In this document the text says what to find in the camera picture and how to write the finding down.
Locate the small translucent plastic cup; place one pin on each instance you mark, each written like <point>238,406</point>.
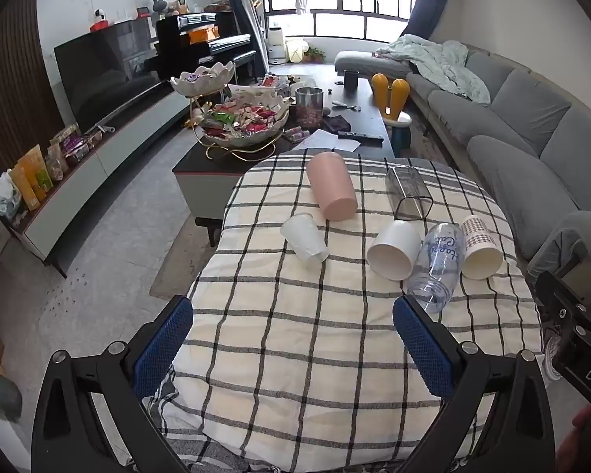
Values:
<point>303,239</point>

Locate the white crumpled cloth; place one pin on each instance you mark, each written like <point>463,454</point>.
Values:
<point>7,197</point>

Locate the white paper sheet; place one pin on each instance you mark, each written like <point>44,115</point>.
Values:
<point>325,140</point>

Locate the purple snack packets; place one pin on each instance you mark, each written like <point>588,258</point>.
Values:
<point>74,145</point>

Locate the orange snack packet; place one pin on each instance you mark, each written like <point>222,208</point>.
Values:
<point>29,175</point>

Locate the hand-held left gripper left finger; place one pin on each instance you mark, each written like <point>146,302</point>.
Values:
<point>163,340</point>

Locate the glass snack jar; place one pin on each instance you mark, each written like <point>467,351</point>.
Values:
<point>309,108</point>

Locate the orange box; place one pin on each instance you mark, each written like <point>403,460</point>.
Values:
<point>203,35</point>

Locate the clear square glass cup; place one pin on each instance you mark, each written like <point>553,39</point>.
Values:
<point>406,188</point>

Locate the grey sofa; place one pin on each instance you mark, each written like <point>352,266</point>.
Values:
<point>522,108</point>

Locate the black mug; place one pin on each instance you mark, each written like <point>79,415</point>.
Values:
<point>351,81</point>

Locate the black framed window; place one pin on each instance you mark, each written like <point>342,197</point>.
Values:
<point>354,22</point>

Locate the teal container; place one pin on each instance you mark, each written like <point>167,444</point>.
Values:
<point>0,394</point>

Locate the black piano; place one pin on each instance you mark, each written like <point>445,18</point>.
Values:
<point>197,54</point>

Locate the potted green plant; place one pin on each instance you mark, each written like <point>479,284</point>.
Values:
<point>315,54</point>

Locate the red white gadget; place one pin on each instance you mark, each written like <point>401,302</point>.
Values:
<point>99,22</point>

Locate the dark purple wallet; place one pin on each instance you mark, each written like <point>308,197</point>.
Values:
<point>336,123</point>

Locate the black remote control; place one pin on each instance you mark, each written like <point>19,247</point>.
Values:
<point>359,136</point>

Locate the grey rabbit figurine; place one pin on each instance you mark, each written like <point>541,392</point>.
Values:
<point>158,4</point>

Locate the person's right hand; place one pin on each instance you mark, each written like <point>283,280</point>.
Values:
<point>581,436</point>

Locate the patterned paper cup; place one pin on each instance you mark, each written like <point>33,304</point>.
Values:
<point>478,249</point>

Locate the light green blanket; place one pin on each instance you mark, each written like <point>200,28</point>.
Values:
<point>443,66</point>

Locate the dark coffee table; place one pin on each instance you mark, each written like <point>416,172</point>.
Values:
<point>367,120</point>

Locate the white cup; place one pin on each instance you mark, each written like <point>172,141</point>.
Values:
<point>394,251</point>

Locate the white air purifier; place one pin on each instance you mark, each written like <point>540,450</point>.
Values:
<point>276,44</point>

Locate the pink plastic cup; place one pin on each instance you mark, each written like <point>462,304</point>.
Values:
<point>330,187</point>

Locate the white scalloped bowl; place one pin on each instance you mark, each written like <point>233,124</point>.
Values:
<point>261,94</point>

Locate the tiered white candy bowl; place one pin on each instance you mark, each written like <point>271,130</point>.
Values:
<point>236,123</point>

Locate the white television cabinet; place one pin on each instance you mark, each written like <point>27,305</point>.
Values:
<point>123,143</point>

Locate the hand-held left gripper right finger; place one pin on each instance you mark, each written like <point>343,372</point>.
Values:
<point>423,350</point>

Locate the yellow rabbit ear stool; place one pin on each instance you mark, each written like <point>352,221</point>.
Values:
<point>391,96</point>

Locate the black white checked tablecloth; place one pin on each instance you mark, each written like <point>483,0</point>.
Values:
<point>300,354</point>

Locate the black television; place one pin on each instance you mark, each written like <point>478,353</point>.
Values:
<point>106,69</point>

